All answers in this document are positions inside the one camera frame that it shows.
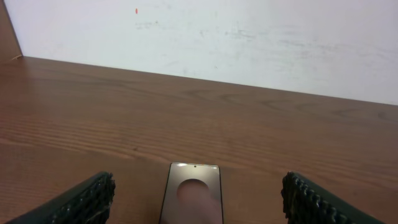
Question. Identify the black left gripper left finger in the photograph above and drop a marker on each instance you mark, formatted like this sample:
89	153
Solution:
86	203

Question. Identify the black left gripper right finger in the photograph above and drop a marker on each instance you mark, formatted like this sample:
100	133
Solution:
306	202

